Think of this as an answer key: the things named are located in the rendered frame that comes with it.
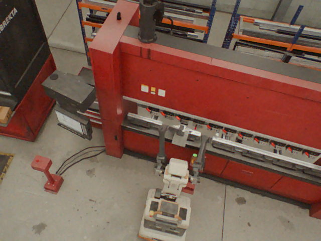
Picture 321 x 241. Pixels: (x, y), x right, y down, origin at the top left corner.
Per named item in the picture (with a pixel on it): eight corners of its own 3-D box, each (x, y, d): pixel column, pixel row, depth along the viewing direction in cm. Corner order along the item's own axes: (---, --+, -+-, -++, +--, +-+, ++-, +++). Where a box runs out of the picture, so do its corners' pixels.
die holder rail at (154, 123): (127, 119, 416) (127, 115, 408) (128, 116, 420) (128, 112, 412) (160, 128, 411) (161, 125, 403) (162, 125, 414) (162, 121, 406)
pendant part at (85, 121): (59, 125, 361) (52, 108, 331) (65, 118, 367) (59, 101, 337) (90, 141, 351) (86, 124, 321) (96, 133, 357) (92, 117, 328)
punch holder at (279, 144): (269, 147, 370) (274, 140, 356) (269, 141, 374) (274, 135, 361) (281, 150, 368) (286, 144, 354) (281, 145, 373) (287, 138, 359)
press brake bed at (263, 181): (123, 153, 482) (121, 126, 414) (127, 143, 494) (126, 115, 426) (308, 210, 449) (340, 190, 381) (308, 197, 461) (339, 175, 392)
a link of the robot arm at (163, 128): (156, 127, 328) (163, 129, 323) (162, 123, 339) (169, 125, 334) (156, 161, 345) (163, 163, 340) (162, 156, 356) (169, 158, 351)
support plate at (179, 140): (171, 143, 385) (171, 143, 384) (176, 127, 400) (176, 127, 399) (184, 147, 383) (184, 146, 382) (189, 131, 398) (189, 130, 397)
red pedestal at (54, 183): (43, 191, 440) (27, 167, 371) (52, 175, 454) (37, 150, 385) (56, 195, 438) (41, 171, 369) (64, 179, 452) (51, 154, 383)
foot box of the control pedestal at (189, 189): (180, 191, 453) (181, 188, 443) (184, 176, 466) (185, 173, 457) (193, 195, 450) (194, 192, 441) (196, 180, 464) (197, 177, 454)
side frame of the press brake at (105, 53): (106, 154, 480) (88, 47, 290) (124, 115, 527) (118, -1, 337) (121, 159, 477) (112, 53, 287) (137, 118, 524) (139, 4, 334)
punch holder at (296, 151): (285, 151, 367) (291, 145, 354) (285, 146, 372) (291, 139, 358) (297, 155, 366) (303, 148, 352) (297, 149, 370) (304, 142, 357)
